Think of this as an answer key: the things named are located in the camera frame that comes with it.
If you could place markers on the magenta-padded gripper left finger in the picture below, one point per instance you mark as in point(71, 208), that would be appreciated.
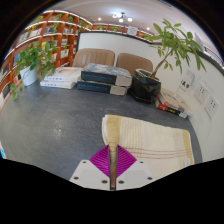
point(87, 174)

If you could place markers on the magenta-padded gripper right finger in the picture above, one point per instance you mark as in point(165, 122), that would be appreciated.
point(133, 175)

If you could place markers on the cream yellow striped towel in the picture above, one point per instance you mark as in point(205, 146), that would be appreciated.
point(150, 140)

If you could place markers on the red and black book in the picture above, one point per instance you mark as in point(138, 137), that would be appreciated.
point(168, 109)

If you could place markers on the large dark blue book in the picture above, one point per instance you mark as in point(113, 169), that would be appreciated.
point(103, 75)
point(96, 87)

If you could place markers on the small tree in black pot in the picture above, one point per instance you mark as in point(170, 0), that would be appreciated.
point(145, 85)

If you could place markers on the white flat book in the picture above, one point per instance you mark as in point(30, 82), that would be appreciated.
point(58, 84)
point(63, 74)

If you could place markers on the tan padded chair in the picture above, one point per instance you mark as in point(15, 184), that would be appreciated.
point(93, 57)
point(133, 63)

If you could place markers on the leafy plant in white pot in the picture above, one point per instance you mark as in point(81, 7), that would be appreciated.
point(31, 60)

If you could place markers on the orange wooden shelf unit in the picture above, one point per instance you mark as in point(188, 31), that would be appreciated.
point(31, 33)

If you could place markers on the multi-bulb ceiling lamp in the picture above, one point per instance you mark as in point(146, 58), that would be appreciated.
point(121, 17)

